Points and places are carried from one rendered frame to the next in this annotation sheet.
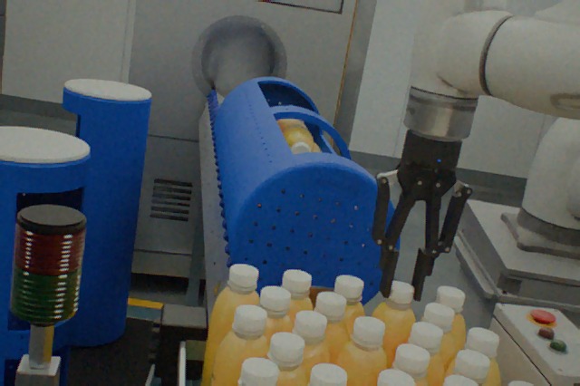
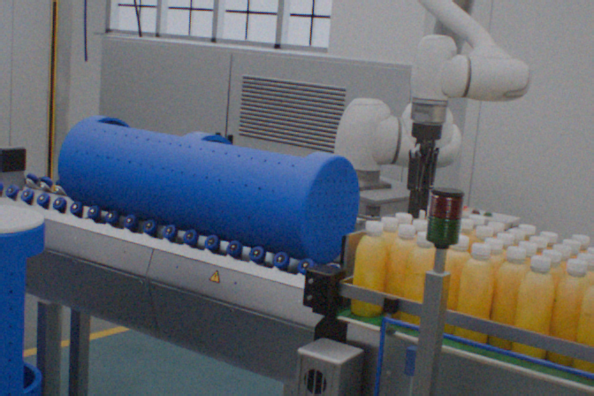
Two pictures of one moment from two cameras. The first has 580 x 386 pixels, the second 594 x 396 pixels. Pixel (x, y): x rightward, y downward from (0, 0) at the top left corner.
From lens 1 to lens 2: 1.57 m
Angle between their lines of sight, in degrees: 46
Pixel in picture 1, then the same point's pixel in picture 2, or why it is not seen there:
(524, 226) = not seen: hidden behind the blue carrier
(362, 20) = (63, 55)
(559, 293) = (393, 208)
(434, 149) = (438, 129)
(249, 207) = (309, 195)
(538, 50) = (497, 72)
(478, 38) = (463, 70)
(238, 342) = (430, 250)
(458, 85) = (451, 95)
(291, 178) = (323, 171)
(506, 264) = (370, 199)
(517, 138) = not seen: outside the picture
